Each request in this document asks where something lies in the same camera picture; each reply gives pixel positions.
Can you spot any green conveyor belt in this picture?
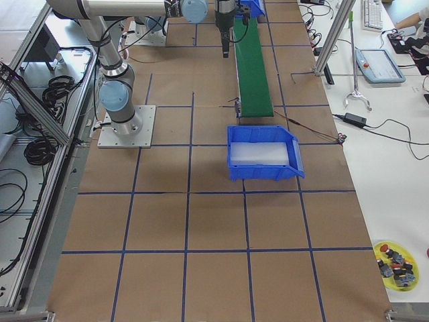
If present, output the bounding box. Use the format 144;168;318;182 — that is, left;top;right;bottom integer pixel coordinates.
233;18;274;117

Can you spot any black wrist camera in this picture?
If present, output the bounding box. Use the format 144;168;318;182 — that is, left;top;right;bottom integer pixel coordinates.
235;3;251;26

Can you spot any yellow plate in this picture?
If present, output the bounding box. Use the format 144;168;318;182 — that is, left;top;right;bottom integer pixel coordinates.
373;241;420;292

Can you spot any blue source bin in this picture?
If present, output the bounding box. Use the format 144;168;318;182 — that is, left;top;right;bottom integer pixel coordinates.
240;0;265;18

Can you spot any reacher grabber tool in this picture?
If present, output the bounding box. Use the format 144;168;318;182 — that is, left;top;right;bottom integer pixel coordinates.
344;11;372;111

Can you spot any aluminium frame post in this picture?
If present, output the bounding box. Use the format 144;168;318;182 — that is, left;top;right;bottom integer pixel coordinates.
314;0;355;76

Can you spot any blue destination bin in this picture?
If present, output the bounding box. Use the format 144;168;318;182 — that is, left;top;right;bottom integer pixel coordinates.
227;125;305;181

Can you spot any red black wire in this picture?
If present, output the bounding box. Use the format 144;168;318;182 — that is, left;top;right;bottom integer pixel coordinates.
273;112;346;145

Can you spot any white keyboard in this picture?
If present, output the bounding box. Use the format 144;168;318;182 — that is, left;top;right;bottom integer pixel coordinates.
361;0;383;32

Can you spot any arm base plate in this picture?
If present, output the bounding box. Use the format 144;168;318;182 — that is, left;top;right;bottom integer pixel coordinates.
97;105;156;148
124;17;168;47

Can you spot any black power adapter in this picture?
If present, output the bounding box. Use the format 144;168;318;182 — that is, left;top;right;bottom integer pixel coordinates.
343;113;367;128

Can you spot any teach pendant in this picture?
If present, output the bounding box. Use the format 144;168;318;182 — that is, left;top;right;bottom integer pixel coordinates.
355;49;406;84

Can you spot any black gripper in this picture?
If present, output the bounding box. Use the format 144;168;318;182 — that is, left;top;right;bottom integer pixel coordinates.
214;0;235;58

